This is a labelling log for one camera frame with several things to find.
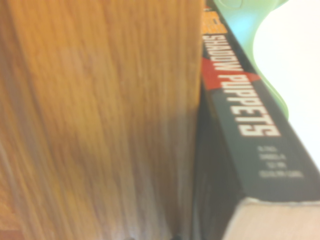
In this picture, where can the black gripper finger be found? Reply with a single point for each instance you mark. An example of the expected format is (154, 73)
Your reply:
(178, 237)

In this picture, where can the Shadow Puppets paperback book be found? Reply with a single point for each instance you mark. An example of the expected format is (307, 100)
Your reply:
(250, 140)

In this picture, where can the wooden bookshelf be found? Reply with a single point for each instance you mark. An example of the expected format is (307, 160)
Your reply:
(87, 112)

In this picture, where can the green plastic watering can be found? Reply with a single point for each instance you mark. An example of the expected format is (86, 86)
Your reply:
(245, 25)

